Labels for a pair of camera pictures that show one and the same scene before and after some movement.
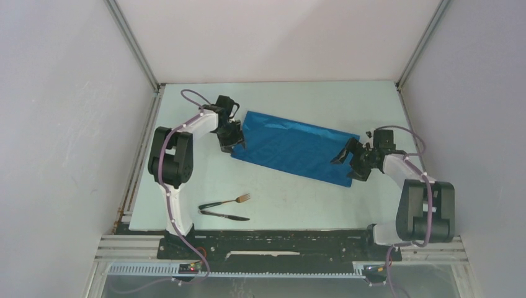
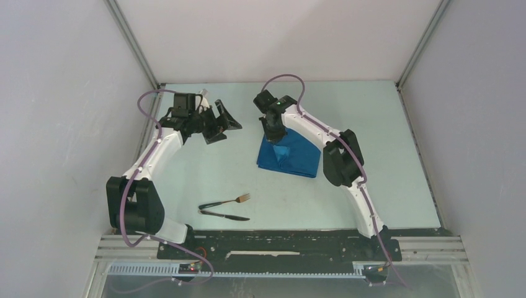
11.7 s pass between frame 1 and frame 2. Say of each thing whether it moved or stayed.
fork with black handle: stayed
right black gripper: moved
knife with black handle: stayed
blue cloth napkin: moved
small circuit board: stayed
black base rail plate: stayed
